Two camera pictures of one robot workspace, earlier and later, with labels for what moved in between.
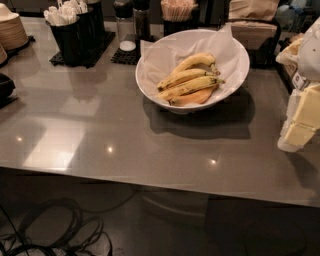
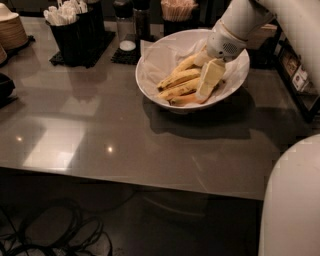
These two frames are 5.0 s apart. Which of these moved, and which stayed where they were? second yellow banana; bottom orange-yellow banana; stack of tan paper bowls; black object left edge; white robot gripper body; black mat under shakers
Moved: white robot gripper body
Stayed: second yellow banana; black object left edge; stack of tan paper bowls; black mat under shakers; bottom orange-yellow banana
